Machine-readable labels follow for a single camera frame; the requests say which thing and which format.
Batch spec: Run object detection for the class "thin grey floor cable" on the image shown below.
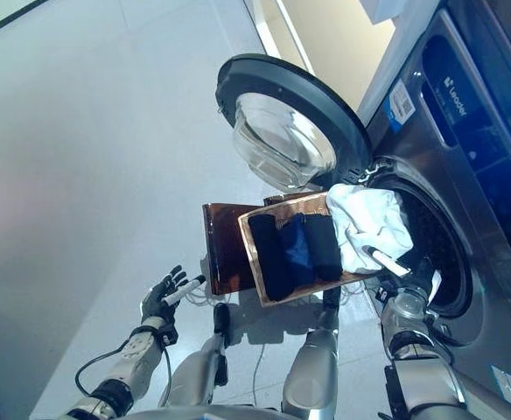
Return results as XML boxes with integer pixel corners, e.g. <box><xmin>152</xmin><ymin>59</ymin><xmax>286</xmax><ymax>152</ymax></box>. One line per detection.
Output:
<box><xmin>250</xmin><ymin>340</ymin><xmax>269</xmax><ymax>406</ymax></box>

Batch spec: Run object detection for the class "silver robot leg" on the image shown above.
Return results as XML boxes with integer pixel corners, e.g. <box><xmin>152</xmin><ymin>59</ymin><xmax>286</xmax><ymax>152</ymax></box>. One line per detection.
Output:
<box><xmin>158</xmin><ymin>304</ymin><xmax>233</xmax><ymax>412</ymax></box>
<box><xmin>281</xmin><ymin>288</ymin><xmax>342</xmax><ymax>420</ymax></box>

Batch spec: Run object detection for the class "blue cloth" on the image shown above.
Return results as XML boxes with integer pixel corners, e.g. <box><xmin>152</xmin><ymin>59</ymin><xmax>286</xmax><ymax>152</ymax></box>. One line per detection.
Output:
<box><xmin>279</xmin><ymin>213</ymin><xmax>318</xmax><ymax>285</ymax></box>

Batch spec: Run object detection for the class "round glass washing machine door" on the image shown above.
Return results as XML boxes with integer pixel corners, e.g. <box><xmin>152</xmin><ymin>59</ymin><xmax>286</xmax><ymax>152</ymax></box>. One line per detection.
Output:
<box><xmin>214</xmin><ymin>52</ymin><xmax>373</xmax><ymax>193</ymax></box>

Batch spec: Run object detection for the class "white cloth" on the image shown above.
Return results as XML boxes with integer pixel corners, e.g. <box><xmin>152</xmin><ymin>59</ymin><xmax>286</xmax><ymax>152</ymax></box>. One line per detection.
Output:
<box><xmin>325</xmin><ymin>183</ymin><xmax>416</xmax><ymax>275</ymax></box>

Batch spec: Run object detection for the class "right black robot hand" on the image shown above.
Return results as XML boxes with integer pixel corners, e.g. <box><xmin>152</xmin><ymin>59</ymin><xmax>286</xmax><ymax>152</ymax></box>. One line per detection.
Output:
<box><xmin>364</xmin><ymin>245</ymin><xmax>444</xmax><ymax>305</ymax></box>

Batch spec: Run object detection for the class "long black cloth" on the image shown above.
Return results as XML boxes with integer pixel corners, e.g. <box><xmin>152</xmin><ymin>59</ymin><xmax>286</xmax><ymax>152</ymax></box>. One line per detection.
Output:
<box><xmin>248</xmin><ymin>213</ymin><xmax>296</xmax><ymax>302</ymax></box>

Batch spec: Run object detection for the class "white counter cabinet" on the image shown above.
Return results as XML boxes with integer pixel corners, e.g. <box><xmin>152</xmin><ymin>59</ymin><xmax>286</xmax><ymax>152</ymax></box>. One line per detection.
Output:
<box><xmin>241</xmin><ymin>0</ymin><xmax>401</xmax><ymax>115</ymax></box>

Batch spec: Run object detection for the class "brown acrylic stool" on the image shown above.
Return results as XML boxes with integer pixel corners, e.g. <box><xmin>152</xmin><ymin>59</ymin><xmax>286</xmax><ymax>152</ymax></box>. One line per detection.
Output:
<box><xmin>201</xmin><ymin>191</ymin><xmax>326</xmax><ymax>297</ymax></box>

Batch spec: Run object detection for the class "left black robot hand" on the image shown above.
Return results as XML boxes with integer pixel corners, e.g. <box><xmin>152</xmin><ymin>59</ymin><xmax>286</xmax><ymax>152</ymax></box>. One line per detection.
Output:
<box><xmin>140</xmin><ymin>264</ymin><xmax>207</xmax><ymax>328</ymax></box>

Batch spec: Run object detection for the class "white looped floor cable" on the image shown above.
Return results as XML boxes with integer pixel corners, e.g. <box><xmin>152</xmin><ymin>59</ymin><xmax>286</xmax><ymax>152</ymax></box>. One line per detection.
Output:
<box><xmin>180</xmin><ymin>283</ymin><xmax>221</xmax><ymax>307</ymax></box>

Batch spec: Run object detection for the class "right silver robot leg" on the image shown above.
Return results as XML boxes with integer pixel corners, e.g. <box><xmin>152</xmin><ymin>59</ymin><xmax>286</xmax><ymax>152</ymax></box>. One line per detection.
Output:
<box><xmin>281</xmin><ymin>288</ymin><xmax>342</xmax><ymax>420</ymax></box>

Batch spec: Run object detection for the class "grey robot torso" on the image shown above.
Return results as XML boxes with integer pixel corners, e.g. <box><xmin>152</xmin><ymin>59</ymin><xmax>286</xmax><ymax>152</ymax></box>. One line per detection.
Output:
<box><xmin>119</xmin><ymin>404</ymin><xmax>283</xmax><ymax>420</ymax></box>

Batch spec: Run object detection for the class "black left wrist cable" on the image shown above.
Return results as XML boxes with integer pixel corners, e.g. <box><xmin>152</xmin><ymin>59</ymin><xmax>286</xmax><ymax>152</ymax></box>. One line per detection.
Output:
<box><xmin>74</xmin><ymin>336</ymin><xmax>173</xmax><ymax>395</ymax></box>

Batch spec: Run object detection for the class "dark grey washing machine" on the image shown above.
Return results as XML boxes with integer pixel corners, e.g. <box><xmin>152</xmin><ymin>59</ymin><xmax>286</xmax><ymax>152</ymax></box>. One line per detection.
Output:
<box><xmin>355</xmin><ymin>0</ymin><xmax>511</xmax><ymax>420</ymax></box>

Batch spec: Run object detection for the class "rectangular wicker laundry basket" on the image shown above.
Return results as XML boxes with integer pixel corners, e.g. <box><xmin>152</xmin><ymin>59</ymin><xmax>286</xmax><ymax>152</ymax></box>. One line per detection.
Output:
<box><xmin>237</xmin><ymin>192</ymin><xmax>388</xmax><ymax>307</ymax></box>

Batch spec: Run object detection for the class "short black cloth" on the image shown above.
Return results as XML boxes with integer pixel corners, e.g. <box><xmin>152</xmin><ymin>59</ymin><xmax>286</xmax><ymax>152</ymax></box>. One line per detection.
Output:
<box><xmin>303</xmin><ymin>213</ymin><xmax>343</xmax><ymax>281</ymax></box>

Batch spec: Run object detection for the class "left silver robot leg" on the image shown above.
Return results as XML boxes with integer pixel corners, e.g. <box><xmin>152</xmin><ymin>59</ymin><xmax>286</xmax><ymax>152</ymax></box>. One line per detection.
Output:
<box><xmin>158</xmin><ymin>304</ymin><xmax>233</xmax><ymax>412</ymax></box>

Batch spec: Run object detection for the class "black baseboard strip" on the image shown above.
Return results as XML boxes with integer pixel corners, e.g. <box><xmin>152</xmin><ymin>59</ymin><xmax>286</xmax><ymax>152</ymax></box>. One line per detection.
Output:
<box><xmin>0</xmin><ymin>0</ymin><xmax>49</xmax><ymax>43</ymax></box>

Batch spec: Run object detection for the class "blue white QR sticker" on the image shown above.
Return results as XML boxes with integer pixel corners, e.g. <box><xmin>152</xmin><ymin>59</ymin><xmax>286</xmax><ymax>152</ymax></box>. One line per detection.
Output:
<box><xmin>381</xmin><ymin>78</ymin><xmax>417</xmax><ymax>132</ymax></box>

